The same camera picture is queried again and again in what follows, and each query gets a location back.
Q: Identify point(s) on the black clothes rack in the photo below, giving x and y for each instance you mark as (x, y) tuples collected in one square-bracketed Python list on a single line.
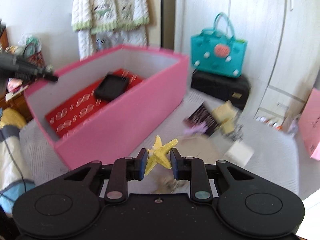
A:
[(168, 9)]

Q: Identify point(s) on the black booklet card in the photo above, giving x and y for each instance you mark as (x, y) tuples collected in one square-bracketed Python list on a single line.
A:
[(202, 116)]

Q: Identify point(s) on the pink cardboard box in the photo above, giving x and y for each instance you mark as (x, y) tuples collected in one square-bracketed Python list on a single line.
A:
[(119, 127)]

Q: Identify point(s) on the silver keys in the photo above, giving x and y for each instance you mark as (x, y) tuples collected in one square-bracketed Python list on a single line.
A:
[(169, 185)]

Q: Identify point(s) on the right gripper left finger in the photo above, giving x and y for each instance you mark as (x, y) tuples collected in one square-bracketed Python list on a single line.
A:
[(125, 170)]

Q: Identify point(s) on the black silicone case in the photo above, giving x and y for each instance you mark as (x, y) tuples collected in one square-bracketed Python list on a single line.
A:
[(111, 87)]

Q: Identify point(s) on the teal felt tote bag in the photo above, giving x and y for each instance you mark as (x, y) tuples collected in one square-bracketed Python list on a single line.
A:
[(215, 52)]

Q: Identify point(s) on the white wardrobe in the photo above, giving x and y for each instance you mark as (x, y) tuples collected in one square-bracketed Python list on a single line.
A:
[(282, 56)]

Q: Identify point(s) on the purple starfish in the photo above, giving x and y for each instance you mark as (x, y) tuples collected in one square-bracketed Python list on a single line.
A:
[(201, 129)]

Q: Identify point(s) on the pink paper bag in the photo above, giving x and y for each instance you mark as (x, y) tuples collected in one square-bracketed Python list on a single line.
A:
[(309, 124)]

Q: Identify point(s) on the white charger adapter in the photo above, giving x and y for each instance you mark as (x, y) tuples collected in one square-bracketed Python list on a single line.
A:
[(239, 154)]

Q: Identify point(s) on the yellow starfish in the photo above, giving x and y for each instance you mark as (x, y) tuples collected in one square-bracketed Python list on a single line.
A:
[(158, 154)]

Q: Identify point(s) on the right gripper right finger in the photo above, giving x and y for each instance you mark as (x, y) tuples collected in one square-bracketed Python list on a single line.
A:
[(193, 170)]

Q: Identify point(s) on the white fleece robe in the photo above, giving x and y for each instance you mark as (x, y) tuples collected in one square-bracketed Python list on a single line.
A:
[(102, 24)]

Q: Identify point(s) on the black suitcase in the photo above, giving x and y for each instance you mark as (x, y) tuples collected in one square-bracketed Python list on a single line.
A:
[(235, 90)]

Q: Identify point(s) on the beige glasses case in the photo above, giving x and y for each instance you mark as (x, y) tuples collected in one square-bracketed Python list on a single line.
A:
[(198, 146)]

